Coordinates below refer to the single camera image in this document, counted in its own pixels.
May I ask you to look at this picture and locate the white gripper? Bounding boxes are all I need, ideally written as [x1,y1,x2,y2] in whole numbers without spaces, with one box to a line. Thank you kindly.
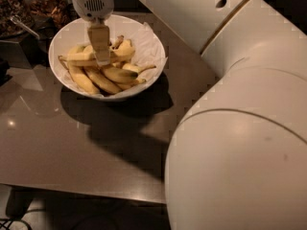
[72,0,114,65]

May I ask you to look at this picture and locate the yellow banana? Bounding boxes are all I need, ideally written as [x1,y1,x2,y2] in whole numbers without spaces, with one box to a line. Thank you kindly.
[101,63,155,83]
[84,67,122,94]
[59,56,100,95]
[66,46,135,67]
[68,34,133,54]

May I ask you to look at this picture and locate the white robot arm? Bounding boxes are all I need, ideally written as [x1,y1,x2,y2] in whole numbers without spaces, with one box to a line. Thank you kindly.
[140,0,307,230]

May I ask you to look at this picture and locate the white ceramic bowl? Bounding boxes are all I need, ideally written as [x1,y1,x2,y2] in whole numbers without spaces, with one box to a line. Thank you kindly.
[49,15,167,102]

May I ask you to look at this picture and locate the small lower right banana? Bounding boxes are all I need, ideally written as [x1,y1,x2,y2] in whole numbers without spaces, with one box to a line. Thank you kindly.
[116,78,146,90]

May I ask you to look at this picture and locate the glass jar of dried fruit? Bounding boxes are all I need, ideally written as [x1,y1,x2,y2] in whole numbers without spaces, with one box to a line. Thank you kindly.
[26,0,70,29]

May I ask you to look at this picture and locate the glass jar of nuts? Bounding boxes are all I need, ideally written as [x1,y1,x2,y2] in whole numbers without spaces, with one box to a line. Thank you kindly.
[0,0,35,38]

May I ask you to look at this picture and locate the metal scoop handle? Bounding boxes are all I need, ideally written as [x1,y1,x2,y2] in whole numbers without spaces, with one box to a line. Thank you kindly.
[10,15,40,39]

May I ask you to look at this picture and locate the black floor cables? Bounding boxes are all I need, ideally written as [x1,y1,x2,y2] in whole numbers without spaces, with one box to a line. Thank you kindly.
[0,217,33,230]

